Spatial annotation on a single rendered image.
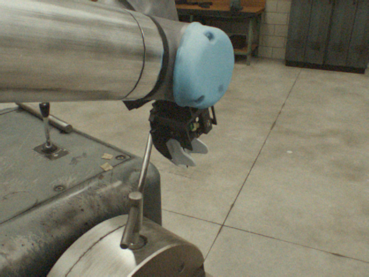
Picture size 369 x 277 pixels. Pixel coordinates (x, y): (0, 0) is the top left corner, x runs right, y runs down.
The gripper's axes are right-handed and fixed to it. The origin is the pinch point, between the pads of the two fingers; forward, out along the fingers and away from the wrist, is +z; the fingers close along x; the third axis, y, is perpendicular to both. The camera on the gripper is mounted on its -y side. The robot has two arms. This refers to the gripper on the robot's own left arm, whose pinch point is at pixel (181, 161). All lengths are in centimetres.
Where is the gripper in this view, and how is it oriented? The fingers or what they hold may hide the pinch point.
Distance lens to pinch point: 69.1
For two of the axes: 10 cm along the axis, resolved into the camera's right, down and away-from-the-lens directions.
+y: 7.7, 2.9, -5.7
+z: 2.1, 7.3, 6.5
